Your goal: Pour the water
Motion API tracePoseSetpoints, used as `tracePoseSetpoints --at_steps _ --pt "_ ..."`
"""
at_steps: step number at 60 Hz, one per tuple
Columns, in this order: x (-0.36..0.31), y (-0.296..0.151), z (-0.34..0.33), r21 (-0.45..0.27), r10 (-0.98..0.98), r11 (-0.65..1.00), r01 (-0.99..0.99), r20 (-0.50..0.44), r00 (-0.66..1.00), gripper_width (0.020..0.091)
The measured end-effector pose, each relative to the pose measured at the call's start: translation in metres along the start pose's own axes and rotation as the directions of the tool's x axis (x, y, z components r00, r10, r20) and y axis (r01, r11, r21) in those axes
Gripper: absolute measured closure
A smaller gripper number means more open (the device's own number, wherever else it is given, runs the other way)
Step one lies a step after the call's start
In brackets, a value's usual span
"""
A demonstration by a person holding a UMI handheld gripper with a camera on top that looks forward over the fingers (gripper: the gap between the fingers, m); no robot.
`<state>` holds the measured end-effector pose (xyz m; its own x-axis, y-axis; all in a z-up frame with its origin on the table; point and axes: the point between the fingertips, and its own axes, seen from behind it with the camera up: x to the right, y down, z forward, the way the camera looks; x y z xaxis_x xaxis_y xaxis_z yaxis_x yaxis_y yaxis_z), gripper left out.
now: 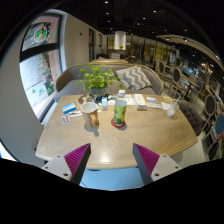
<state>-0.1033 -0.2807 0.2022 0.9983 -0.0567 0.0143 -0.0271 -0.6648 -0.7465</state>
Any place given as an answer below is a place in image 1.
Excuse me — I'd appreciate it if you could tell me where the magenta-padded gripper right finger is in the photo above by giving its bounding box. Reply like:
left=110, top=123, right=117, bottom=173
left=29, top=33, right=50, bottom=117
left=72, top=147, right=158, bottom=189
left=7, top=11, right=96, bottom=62
left=132, top=142, right=183, bottom=186

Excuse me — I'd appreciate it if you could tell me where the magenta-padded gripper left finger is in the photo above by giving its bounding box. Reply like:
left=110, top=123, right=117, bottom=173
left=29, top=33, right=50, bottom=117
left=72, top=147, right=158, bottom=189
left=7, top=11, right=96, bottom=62
left=40, top=142, right=92, bottom=186

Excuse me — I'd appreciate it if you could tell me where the clear bottle with green label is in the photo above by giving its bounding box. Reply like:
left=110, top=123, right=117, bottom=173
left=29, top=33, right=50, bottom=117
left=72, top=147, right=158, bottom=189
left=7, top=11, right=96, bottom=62
left=113, top=89, right=128, bottom=127

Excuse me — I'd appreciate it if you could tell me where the pill blister pack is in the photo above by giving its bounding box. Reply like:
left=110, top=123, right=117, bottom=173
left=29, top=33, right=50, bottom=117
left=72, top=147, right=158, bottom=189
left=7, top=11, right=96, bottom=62
left=60, top=114, right=72, bottom=126

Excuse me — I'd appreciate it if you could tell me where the small white tube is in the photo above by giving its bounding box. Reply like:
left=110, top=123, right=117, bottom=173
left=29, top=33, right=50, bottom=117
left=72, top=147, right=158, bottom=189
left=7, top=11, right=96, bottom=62
left=68, top=110, right=83, bottom=118

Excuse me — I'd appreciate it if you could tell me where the clear plastic cup with straw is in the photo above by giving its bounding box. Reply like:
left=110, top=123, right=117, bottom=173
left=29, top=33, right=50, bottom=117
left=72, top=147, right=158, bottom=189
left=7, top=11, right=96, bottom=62
left=166, top=95, right=183, bottom=118

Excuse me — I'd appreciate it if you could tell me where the flat blue box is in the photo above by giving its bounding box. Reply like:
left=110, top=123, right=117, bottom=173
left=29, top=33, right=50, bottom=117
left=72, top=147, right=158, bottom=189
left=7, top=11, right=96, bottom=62
left=61, top=102, right=78, bottom=115

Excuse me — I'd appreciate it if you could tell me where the tan ceramic mug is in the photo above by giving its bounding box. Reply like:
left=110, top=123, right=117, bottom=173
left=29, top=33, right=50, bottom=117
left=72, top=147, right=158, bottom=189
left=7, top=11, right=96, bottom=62
left=80, top=101, right=100, bottom=129

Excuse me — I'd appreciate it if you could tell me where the flat round red coaster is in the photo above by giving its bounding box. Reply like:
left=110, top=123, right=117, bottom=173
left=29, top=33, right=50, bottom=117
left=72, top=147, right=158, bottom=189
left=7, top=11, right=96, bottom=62
left=110, top=118, right=127, bottom=129

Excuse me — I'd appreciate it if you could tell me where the white carton with orange print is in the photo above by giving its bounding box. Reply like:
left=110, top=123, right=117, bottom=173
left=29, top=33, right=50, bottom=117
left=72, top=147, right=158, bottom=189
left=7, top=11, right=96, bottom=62
left=132, top=93, right=148, bottom=111

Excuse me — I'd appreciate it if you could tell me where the group of dining chairs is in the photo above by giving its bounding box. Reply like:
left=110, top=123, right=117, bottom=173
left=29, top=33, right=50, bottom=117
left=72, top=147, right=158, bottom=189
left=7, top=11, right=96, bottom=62
left=154, top=58, right=224, bottom=158

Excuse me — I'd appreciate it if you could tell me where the white printed paper sheet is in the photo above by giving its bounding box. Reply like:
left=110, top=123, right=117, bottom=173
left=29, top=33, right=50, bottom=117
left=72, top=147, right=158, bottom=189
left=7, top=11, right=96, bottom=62
left=125, top=94, right=136, bottom=106

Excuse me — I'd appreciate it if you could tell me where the small blue and white box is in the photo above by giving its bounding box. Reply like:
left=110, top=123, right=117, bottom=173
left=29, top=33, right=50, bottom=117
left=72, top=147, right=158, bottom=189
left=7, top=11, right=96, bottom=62
left=100, top=96, right=109, bottom=111

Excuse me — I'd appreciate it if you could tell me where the grey curved sofa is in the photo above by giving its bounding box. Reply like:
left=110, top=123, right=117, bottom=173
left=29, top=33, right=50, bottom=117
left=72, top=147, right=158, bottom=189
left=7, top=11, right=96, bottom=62
left=54, top=63, right=164, bottom=104

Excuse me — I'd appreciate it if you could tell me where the grey chevron cushion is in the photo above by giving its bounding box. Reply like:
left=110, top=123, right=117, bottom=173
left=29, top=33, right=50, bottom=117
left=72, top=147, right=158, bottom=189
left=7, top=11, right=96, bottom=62
left=115, top=65, right=153, bottom=92

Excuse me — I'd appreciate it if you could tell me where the window with festive stickers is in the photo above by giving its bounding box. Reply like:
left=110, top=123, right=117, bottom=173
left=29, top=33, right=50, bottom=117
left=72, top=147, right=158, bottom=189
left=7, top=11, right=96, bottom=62
left=18, top=13, right=64, bottom=121

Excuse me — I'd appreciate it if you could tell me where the green potted plant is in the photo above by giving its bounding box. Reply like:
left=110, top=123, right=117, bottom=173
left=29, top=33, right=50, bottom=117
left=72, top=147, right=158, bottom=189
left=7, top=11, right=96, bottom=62
left=76, top=61, right=119, bottom=98

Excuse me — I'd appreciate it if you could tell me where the group of ceiling lights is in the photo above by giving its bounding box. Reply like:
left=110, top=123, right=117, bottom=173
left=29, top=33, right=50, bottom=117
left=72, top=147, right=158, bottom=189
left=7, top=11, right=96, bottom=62
left=103, top=0, right=189, bottom=21

